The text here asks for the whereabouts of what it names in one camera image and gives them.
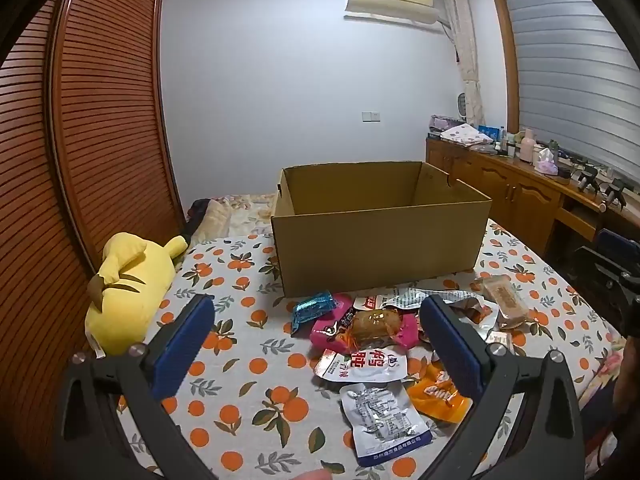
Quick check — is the teal snack packet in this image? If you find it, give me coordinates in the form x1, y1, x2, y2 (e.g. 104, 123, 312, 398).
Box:
291, 290, 335, 336

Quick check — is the clear brown bread packet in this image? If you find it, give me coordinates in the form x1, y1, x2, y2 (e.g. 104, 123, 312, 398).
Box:
345, 309, 403, 348

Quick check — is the orange print bedsheet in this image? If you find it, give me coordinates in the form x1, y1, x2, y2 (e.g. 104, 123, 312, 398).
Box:
85, 220, 626, 480

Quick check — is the dark chair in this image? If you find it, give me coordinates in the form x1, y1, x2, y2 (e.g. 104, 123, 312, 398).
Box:
570, 228, 631, 286

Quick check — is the black mini tripod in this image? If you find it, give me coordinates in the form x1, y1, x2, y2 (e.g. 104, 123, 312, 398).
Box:
602, 179, 628, 211
575, 162, 601, 192

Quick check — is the pink snack packet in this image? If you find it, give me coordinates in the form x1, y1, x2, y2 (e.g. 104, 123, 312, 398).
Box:
309, 294, 421, 356

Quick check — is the white red snack packet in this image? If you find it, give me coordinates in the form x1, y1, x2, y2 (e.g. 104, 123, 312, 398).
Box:
314, 345, 408, 386

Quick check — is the yellow plush toy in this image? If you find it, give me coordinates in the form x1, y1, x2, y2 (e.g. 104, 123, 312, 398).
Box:
84, 232, 188, 358

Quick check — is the dark cloth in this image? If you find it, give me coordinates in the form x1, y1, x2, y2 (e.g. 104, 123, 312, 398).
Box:
187, 199, 213, 236

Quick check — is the cream patterned curtain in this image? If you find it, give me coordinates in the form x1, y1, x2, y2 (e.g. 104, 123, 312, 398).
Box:
440, 0, 483, 126

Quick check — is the brown cardboard box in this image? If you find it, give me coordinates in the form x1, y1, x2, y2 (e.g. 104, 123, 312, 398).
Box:
270, 161, 493, 298

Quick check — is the beige cake packet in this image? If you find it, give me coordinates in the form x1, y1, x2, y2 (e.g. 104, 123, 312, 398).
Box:
475, 274, 531, 331

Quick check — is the silver blue snack packet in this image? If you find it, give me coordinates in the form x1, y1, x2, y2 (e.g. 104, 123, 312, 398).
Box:
340, 381, 432, 468

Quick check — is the small pale snack packet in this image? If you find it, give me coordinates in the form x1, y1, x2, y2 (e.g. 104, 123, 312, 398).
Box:
485, 330, 513, 356

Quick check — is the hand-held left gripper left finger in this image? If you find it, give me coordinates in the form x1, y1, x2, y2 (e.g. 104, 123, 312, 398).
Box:
52, 294, 216, 480

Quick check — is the orange snack packet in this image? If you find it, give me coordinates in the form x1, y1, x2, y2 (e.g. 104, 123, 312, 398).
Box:
406, 362, 473, 421

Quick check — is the grey window blind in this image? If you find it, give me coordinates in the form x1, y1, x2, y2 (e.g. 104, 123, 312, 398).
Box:
500, 0, 640, 181

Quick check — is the white green snack packet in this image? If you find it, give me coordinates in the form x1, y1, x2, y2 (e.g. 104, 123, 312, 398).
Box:
377, 284, 481, 311

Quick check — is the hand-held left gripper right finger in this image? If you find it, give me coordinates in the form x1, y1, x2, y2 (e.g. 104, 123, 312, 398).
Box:
410, 294, 586, 480

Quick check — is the folded floral cloth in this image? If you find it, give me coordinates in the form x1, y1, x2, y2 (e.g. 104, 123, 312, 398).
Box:
440, 124, 496, 148

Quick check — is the purple patterned bag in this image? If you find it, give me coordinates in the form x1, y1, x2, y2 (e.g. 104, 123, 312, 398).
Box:
429, 114, 466, 133

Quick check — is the floral blanket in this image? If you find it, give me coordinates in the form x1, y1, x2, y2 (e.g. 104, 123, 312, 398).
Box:
187, 192, 276, 248

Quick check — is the long wooden cabinet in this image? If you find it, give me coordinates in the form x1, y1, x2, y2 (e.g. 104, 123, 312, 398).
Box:
425, 135, 640, 261

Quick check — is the wooden louvred wardrobe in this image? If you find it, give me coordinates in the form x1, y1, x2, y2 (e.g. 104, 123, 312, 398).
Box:
0, 0, 187, 480

